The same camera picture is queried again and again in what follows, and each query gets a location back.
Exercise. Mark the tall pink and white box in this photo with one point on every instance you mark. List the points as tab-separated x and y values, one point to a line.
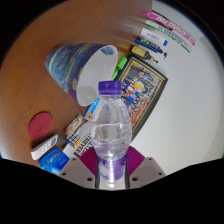
171	26

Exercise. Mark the blue printed paper cup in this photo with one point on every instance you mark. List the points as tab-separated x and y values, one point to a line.
66	63

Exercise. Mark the colourful puzzle cube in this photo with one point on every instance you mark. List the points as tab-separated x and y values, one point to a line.
73	140

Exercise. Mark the clear purple-capped water bottle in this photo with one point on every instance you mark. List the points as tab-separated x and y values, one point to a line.
111	133

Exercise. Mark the blue detergent bottle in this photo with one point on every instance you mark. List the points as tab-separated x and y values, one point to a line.
53	161

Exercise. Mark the white paper gift bag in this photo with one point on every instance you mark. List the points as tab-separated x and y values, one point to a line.
84	141

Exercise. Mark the framed group picture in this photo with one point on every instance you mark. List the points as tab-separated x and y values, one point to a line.
146	86

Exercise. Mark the flat round red coaster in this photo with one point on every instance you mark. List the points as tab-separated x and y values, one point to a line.
40	126

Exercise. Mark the dark brown glass bottle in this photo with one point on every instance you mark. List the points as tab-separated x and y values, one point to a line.
140	51

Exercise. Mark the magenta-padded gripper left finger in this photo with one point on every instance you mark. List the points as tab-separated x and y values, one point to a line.
88	161

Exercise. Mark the white remote control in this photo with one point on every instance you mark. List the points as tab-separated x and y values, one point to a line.
44	147

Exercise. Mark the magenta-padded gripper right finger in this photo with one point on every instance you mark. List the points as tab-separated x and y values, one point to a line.
136	160

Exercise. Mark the white bottle with blue cap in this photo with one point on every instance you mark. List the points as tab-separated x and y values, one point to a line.
151	35

